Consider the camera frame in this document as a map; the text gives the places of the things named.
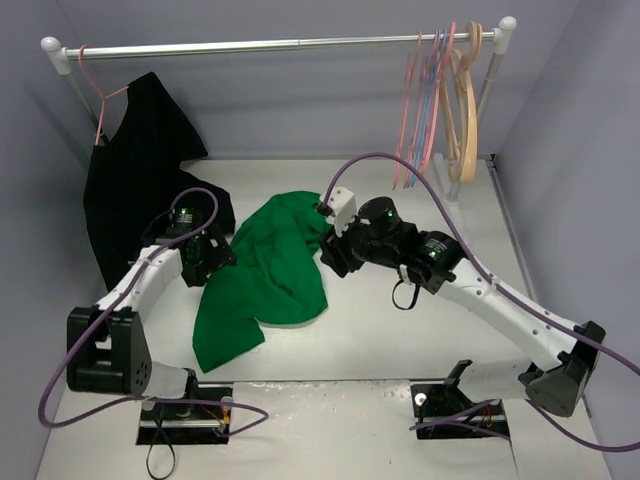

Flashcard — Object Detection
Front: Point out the blue hanger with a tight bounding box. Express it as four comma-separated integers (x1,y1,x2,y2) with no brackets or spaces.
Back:
395,27,455,174

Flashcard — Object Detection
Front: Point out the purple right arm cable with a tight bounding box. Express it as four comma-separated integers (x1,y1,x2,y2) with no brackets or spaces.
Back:
322,153,640,454

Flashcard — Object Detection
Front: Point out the black t shirt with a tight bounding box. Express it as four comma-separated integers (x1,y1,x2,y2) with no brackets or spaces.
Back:
83,72,236,290

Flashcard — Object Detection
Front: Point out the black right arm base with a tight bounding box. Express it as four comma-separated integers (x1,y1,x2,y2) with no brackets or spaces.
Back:
410,360,510,441

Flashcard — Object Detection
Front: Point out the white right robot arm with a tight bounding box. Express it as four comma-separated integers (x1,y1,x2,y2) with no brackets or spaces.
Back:
316,189,605,418

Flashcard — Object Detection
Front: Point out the pink hanger leftmost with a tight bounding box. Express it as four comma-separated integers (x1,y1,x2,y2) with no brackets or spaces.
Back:
395,31,423,161

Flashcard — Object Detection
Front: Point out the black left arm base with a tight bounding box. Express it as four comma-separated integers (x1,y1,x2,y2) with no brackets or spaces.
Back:
136,384,233,446

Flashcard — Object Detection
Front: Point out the pink hanger with black shirt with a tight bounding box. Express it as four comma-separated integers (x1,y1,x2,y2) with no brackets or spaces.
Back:
78,44,130,147

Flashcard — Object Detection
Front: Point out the green t shirt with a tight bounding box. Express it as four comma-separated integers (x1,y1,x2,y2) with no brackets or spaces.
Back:
192,190,329,373

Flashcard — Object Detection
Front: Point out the wooden hanger front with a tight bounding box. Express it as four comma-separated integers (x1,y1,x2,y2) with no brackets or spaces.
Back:
449,21,483,183

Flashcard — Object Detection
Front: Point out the pink hanger right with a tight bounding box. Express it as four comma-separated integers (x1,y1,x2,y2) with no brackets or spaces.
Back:
409,21,457,174

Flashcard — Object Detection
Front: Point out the silver clothes rack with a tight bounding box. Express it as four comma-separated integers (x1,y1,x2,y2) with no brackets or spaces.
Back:
40,16,517,221

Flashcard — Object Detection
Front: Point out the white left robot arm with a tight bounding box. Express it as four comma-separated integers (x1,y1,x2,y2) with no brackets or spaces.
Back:
66,207,236,420

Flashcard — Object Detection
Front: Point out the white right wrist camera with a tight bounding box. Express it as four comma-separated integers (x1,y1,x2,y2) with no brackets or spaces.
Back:
316,186,357,237

